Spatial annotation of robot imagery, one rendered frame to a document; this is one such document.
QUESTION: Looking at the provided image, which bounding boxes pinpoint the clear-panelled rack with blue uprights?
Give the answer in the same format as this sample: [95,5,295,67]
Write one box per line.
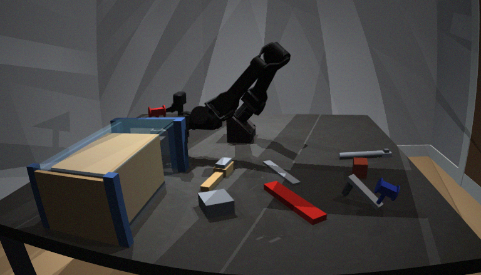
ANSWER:
[27,119,188,247]

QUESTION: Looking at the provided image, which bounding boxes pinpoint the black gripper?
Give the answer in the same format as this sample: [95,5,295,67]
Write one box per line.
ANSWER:
[166,91,199,130]

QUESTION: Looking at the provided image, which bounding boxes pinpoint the red rectangular bar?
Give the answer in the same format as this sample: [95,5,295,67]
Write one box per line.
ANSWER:
[264,181,327,225]

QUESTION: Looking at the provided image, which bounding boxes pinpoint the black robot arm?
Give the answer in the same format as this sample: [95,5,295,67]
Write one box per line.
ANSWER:
[176,42,291,138]

